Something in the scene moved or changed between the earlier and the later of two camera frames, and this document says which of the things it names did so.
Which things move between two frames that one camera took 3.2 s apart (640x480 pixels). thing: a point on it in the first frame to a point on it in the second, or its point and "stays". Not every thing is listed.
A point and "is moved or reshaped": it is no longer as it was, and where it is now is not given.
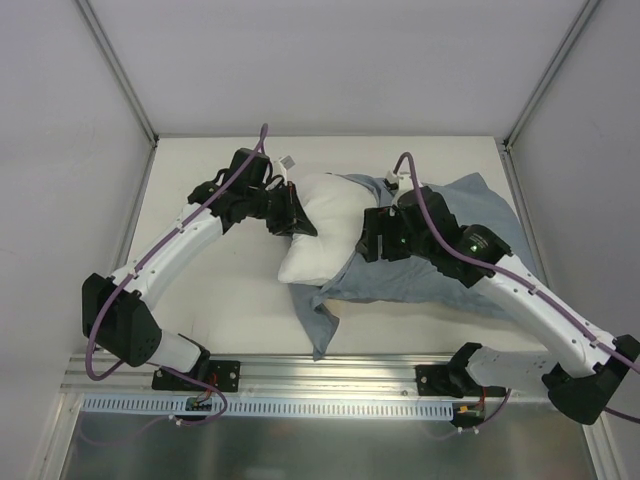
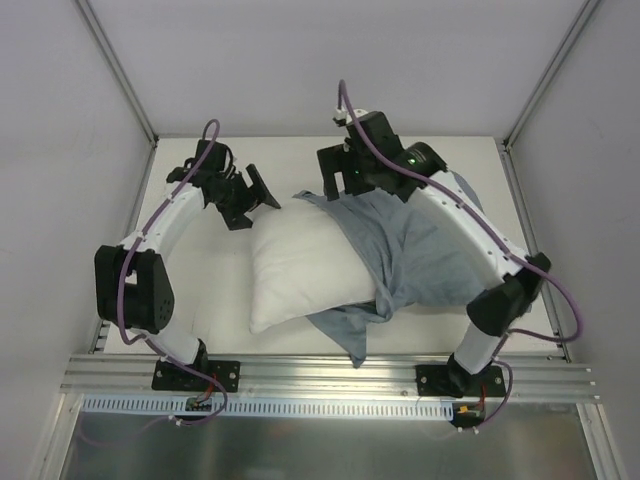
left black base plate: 223,375 stays
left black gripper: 288,209 to 245,198
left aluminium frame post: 104,43 stays
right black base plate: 442,381 stays
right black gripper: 375,233 to 338,163
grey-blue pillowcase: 426,244 is moved or reshaped
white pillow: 335,208 is moved or reshaped
